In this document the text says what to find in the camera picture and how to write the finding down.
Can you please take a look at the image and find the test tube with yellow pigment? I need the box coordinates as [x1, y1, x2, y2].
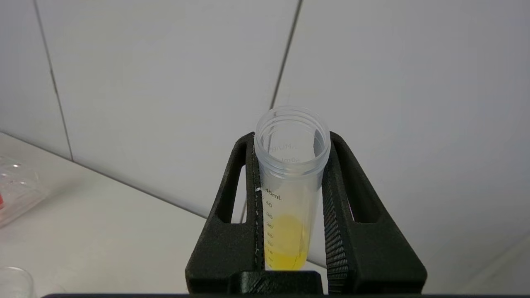
[254, 106, 331, 272]

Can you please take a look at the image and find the clear acrylic test tube rack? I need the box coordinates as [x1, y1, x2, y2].
[0, 155, 49, 228]

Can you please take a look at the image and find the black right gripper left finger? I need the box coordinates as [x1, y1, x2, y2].
[185, 132, 265, 294]

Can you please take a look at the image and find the clear glass beaker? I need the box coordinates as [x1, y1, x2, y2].
[0, 266, 36, 298]

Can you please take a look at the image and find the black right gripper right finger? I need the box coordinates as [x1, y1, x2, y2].
[321, 132, 428, 294]

